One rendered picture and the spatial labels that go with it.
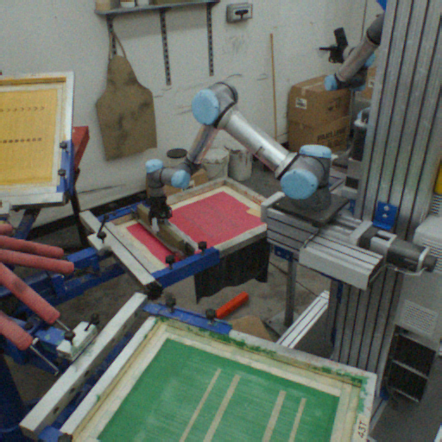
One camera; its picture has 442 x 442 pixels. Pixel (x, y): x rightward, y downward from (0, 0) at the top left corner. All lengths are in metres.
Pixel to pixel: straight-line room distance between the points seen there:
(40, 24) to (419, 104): 2.83
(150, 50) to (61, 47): 0.76
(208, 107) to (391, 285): 1.04
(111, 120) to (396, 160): 2.74
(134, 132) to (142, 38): 0.79
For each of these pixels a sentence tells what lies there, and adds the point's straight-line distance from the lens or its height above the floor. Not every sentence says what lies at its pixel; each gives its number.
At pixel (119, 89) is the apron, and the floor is 1.13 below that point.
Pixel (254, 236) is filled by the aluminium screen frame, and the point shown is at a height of 0.98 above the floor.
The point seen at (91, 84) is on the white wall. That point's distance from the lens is 3.90.
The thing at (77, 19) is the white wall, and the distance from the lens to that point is 3.81.
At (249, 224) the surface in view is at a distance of 2.17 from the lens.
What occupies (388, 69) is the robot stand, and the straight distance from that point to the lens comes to 1.63.
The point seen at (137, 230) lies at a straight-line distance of 2.19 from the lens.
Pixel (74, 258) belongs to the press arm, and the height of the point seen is 1.04.
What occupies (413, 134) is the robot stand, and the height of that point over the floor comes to 1.56.
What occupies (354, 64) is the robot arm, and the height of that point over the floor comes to 1.67.
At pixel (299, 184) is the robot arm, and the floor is 1.43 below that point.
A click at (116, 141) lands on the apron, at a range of 4.01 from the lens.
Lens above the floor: 2.13
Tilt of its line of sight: 32 degrees down
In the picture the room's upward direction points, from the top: 2 degrees counter-clockwise
